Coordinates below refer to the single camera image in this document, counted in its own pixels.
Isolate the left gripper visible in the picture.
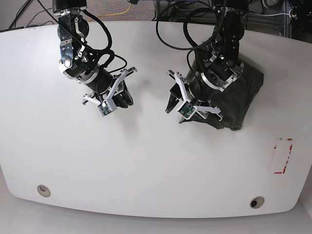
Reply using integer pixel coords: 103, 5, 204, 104
165, 70, 223, 124

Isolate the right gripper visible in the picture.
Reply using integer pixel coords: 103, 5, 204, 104
81, 67, 137, 108

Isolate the dark grey t-shirt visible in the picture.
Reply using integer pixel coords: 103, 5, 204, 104
206, 61, 264, 131

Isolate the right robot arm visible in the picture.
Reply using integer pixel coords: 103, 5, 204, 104
50, 0, 136, 115

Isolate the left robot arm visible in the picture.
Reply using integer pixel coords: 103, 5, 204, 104
166, 0, 249, 122

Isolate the red tape rectangle marking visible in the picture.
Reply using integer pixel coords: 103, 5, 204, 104
270, 138, 293, 175

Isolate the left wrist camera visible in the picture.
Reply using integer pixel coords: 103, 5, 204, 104
176, 100, 198, 120

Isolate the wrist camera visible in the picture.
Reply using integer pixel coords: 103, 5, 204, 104
97, 100, 117, 117
176, 100, 198, 120

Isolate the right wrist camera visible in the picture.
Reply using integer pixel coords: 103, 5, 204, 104
97, 100, 117, 117

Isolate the yellow cable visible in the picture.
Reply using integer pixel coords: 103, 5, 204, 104
97, 0, 134, 19

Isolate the right table cable grommet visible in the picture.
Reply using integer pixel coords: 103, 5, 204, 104
250, 196, 265, 209

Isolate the table cable grommet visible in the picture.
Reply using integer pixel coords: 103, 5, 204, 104
250, 196, 265, 209
37, 185, 51, 197

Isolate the left table cable grommet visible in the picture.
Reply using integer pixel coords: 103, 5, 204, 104
37, 185, 51, 197

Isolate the white cable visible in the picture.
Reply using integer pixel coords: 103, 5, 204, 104
263, 10, 293, 18

